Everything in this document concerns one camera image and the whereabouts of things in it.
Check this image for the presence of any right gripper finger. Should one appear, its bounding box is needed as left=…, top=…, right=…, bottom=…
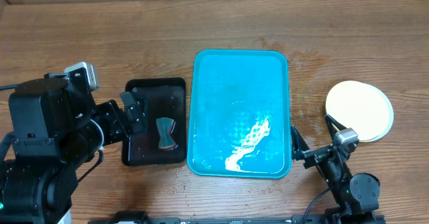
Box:
left=324, top=114, right=346, bottom=139
left=290, top=125, right=310, bottom=160

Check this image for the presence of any yellow-green plate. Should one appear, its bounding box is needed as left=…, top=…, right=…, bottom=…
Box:
left=325, top=80, right=389, bottom=142

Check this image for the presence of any green and red sponge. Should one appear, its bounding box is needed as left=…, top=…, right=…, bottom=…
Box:
left=156, top=117, right=176, bottom=150

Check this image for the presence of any light blue plate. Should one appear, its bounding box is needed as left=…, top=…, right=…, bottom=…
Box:
left=363, top=85, right=394, bottom=142

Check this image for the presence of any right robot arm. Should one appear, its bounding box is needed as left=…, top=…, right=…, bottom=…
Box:
left=290, top=114, right=385, bottom=224

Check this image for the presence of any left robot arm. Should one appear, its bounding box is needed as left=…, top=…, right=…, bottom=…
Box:
left=1, top=71, right=147, bottom=223

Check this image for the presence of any black plastic tray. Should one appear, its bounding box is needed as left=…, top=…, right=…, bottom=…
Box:
left=122, top=78, right=187, bottom=166

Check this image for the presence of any teal plastic tray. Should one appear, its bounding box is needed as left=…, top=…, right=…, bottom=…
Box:
left=187, top=49, right=292, bottom=179

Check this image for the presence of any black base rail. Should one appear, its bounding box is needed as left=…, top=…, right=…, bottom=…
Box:
left=87, top=210, right=386, bottom=224

